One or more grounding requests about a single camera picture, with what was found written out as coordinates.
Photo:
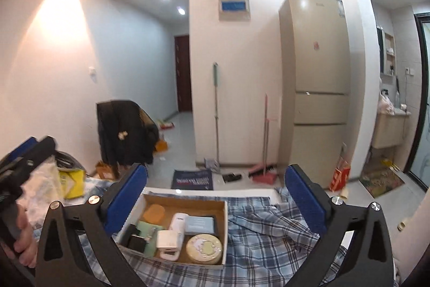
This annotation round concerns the yellow bag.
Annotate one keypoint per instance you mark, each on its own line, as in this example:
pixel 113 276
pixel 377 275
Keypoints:
pixel 72 184

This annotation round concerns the wall niche shelf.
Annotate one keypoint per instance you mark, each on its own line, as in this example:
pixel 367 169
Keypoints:
pixel 389 53

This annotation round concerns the dark red door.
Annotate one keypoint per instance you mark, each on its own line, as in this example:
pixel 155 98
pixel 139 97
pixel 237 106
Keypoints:
pixel 183 71

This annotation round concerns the black framed glass door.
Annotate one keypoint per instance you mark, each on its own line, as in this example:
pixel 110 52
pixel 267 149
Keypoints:
pixel 425 105

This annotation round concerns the red packet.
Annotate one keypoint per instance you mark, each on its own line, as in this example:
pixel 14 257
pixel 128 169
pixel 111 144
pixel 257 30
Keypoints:
pixel 167 125

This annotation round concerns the white wall socket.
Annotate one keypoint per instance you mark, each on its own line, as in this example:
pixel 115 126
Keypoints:
pixel 409 71

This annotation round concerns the beige bathroom vanity cabinet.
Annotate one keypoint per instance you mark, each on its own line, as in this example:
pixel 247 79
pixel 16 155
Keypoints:
pixel 388 130

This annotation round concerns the white remote control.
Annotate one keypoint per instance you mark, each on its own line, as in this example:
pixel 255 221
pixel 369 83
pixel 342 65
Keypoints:
pixel 178 221

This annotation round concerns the blue-grey box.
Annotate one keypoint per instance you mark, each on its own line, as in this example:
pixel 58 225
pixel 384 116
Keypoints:
pixel 200 225

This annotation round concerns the green card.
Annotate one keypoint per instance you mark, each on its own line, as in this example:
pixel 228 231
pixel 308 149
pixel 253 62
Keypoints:
pixel 145 229

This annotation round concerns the beige refrigerator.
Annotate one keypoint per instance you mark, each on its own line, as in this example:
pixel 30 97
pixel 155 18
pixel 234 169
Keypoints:
pixel 319 71

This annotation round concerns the blue plaid shirt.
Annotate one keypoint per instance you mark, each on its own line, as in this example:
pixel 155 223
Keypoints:
pixel 268 240

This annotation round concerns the white wall switch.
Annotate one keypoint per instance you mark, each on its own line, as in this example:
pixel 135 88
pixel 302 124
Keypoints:
pixel 92 71

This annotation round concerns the small brown carton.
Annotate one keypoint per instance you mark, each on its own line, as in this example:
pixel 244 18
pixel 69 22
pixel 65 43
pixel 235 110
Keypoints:
pixel 105 171

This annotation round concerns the orange round coaster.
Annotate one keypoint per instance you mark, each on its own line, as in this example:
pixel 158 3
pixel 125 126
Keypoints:
pixel 154 213

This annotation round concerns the wooden chair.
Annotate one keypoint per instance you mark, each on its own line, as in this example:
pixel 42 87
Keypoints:
pixel 146 117

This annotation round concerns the wall electrical panel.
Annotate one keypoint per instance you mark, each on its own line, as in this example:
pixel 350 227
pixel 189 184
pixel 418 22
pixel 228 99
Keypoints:
pixel 234 1

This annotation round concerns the black square glass tray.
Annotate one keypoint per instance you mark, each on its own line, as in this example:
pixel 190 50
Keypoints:
pixel 216 226

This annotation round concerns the beige tape roll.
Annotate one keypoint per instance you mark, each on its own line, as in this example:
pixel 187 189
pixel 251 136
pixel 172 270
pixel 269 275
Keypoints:
pixel 402 225

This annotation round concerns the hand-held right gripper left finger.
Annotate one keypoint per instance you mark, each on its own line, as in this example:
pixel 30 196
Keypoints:
pixel 126 199

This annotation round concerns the black jacket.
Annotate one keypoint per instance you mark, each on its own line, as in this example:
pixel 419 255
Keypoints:
pixel 124 132

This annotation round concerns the floral floor mat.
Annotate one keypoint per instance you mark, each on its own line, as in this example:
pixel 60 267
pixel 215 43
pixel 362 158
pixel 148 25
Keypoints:
pixel 383 182

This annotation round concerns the black plastic bag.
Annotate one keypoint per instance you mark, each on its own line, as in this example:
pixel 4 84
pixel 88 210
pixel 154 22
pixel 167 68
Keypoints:
pixel 231 177

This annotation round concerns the white square box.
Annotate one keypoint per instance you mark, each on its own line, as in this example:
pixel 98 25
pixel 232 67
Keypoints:
pixel 167 240

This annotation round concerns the white plastic bag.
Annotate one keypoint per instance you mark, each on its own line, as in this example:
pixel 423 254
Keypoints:
pixel 43 179

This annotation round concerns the dark blue doormat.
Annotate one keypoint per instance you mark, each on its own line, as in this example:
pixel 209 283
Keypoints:
pixel 191 179

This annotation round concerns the black adapter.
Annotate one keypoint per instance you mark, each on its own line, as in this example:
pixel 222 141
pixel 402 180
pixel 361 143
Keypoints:
pixel 136 241

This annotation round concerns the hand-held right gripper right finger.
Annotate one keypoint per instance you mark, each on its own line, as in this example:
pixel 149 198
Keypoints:
pixel 305 198

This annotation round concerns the red paper bag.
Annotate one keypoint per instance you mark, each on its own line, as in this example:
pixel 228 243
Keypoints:
pixel 340 176

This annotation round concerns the recessed ceiling light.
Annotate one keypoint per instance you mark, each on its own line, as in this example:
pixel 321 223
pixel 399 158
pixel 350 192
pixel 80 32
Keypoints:
pixel 181 10

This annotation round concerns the orange box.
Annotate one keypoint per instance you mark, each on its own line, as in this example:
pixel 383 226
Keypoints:
pixel 161 145

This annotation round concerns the shallow cardboard box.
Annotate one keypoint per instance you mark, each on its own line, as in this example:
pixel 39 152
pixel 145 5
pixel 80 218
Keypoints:
pixel 198 206

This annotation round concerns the pink plastic bag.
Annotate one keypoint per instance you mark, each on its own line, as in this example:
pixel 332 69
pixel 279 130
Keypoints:
pixel 386 103

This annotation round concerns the pink broom and dustpan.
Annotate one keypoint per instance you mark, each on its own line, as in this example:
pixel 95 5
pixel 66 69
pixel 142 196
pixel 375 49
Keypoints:
pixel 265 169

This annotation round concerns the round yellow cartoon tin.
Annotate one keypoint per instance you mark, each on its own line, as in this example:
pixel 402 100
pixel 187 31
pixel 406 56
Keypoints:
pixel 203 250

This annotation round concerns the person's left hand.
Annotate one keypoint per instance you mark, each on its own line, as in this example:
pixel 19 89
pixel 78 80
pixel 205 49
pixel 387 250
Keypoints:
pixel 27 240

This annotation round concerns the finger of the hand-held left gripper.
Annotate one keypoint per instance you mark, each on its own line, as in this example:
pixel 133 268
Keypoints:
pixel 22 147
pixel 42 147

